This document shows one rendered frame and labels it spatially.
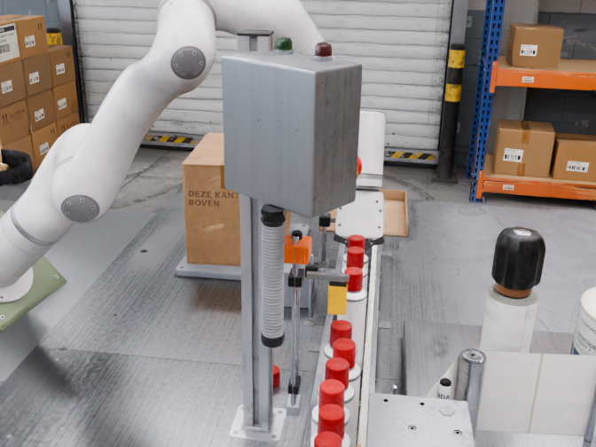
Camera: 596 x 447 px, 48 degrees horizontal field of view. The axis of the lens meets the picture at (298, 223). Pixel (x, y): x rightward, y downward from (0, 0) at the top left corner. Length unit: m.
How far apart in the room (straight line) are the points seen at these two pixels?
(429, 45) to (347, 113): 4.45
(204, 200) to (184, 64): 0.60
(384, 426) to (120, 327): 0.91
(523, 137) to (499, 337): 3.66
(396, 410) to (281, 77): 0.42
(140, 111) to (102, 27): 4.62
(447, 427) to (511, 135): 4.13
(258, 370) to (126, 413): 0.27
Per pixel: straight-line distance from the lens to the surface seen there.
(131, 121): 1.29
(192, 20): 1.18
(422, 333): 1.43
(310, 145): 0.84
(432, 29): 5.29
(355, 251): 1.27
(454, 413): 0.78
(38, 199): 1.50
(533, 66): 4.73
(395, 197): 2.27
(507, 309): 1.20
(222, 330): 1.51
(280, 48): 0.94
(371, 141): 1.41
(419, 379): 1.29
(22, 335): 1.58
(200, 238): 1.73
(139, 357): 1.44
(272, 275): 0.93
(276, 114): 0.87
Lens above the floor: 1.61
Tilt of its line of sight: 22 degrees down
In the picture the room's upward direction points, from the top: 1 degrees clockwise
